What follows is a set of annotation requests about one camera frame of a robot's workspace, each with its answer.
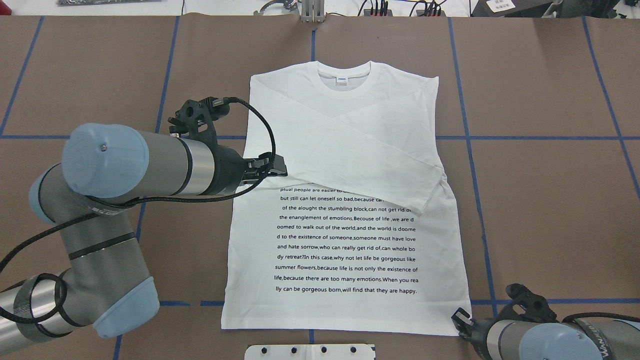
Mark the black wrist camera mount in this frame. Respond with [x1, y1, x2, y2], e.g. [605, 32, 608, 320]
[167, 96, 230, 148]
[497, 284, 558, 324]

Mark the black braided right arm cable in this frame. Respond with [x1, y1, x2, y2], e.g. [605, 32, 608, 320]
[560, 312, 640, 326]

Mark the aluminium frame post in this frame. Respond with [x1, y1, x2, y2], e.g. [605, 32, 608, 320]
[297, 0, 326, 23]

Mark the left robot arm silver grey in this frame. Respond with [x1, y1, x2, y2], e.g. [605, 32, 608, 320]
[1, 123, 287, 355]

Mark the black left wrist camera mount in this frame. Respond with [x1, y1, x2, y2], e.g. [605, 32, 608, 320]
[167, 96, 230, 148]

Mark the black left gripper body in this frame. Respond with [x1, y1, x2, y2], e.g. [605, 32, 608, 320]
[212, 145, 250, 196]

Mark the white long-sleeve printed shirt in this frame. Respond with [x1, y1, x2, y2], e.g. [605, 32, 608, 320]
[221, 61, 471, 337]

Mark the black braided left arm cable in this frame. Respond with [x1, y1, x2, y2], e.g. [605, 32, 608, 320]
[0, 97, 277, 341]

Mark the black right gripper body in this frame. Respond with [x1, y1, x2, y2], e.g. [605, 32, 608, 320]
[465, 320, 496, 357]

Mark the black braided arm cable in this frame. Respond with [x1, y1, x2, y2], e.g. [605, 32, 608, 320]
[0, 97, 277, 341]
[560, 312, 640, 326]

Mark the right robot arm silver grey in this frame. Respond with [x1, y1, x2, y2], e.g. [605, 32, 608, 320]
[451, 306, 639, 360]

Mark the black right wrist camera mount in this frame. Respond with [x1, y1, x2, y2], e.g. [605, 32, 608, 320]
[497, 284, 558, 324]

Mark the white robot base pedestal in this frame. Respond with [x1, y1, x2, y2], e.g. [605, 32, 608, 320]
[244, 343, 377, 360]

